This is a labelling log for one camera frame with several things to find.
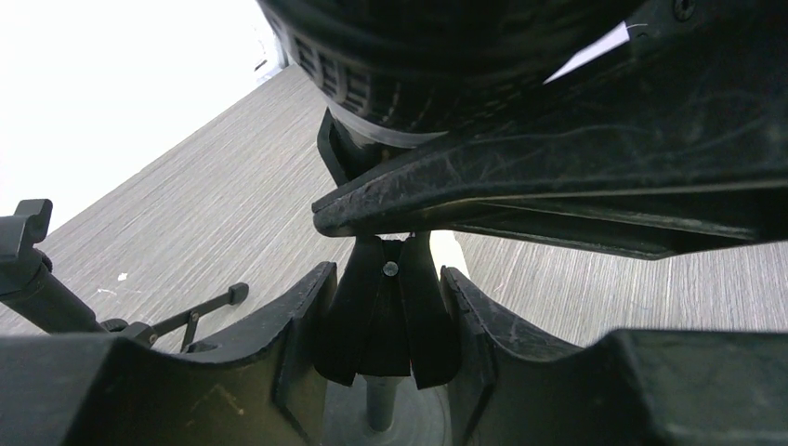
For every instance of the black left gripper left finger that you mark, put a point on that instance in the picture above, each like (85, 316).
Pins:
(251, 383)

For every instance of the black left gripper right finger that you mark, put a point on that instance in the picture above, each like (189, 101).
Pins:
(519, 385)

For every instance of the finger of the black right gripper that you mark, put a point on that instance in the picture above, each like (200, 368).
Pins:
(676, 147)

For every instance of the beige microphone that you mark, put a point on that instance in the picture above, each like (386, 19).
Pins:
(446, 251)

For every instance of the black round-base stand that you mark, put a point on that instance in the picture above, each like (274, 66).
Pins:
(388, 346)

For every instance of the black microphone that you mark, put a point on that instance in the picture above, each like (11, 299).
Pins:
(404, 72)

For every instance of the black tripod shock-mount stand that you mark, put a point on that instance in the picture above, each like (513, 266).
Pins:
(29, 288)

